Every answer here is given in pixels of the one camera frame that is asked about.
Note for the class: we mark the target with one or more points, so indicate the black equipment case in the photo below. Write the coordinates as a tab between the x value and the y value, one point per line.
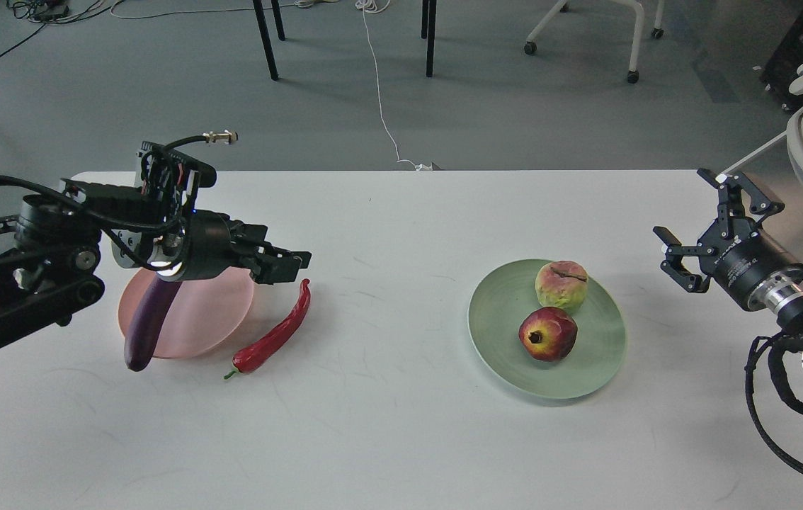
781	68

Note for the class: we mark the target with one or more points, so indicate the red pomegranate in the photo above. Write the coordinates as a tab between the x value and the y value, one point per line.
548	334

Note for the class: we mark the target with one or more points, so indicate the green pink peach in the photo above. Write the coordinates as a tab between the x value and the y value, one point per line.
562	284

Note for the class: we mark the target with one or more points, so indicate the white rolling chair base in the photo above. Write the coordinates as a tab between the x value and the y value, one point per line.
639	13

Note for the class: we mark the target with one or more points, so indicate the pink plate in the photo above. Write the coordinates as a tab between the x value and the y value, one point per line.
205	313

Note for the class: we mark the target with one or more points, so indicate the purple eggplant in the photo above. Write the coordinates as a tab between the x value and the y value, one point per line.
142	335

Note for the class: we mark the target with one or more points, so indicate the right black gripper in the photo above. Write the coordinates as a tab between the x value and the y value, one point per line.
734	251

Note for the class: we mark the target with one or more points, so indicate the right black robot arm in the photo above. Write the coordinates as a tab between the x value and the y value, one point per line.
784	353

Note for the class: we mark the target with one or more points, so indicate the red chili pepper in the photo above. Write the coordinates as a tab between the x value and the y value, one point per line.
252	357

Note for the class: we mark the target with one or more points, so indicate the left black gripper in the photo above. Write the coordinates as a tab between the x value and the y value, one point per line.
214	242

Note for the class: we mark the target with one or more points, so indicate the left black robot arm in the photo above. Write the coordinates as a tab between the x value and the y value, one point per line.
49	250

